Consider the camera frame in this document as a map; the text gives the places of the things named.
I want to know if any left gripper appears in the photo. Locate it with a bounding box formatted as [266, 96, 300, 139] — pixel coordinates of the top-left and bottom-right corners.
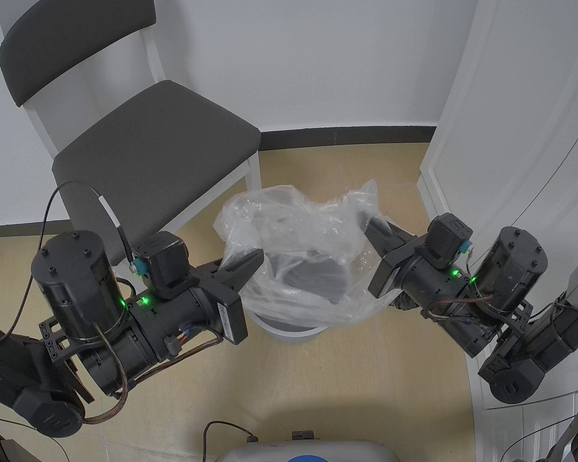
[134, 249, 265, 362]

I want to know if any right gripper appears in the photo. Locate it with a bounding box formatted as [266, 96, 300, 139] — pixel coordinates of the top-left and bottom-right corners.
[365, 217, 472, 311]

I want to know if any black plastic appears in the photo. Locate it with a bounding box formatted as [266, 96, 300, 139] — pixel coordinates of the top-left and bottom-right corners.
[390, 292, 423, 312]

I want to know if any clear plastic bag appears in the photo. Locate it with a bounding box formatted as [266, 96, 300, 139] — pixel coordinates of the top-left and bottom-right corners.
[213, 178, 398, 328]

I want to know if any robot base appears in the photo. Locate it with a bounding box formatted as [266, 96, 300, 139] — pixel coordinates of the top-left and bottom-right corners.
[216, 430, 401, 462]

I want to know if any white trash bin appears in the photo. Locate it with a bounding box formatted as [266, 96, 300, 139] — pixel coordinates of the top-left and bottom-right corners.
[243, 248, 352, 345]

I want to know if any grey and white chair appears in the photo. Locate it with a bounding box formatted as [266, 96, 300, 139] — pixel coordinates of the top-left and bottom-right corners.
[0, 0, 262, 268]

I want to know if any white panelled door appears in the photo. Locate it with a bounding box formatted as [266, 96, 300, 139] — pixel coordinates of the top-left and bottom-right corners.
[416, 0, 578, 410]

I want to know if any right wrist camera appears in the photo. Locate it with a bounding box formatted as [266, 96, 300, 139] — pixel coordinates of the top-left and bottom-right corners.
[423, 213, 474, 269]

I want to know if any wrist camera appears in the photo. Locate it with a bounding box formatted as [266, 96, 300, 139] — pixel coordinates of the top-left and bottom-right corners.
[134, 232, 194, 300]
[423, 213, 474, 269]

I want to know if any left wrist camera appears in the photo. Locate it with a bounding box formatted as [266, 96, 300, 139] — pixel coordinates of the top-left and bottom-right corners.
[134, 232, 194, 300]

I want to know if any black cable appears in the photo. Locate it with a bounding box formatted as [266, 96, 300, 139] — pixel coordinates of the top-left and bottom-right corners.
[5, 182, 140, 338]
[0, 414, 64, 462]
[501, 417, 575, 462]
[203, 420, 259, 462]

